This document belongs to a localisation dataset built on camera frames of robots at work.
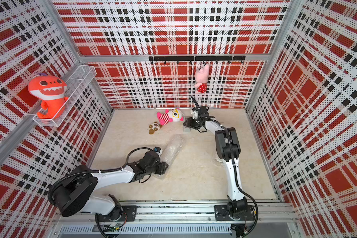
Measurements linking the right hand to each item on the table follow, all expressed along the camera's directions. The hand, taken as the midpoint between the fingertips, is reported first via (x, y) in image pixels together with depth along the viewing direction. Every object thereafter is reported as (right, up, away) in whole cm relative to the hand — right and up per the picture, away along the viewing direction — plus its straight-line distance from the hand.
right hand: (187, 123), depth 105 cm
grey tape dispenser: (-1, -5, 0) cm, 5 cm away
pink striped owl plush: (-10, +6, +3) cm, 12 cm away
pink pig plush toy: (+9, +30, -12) cm, 34 cm away
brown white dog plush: (-25, -3, +2) cm, 25 cm away
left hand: (-14, -26, -15) cm, 33 cm away
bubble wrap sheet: (-10, -17, -14) cm, 24 cm away
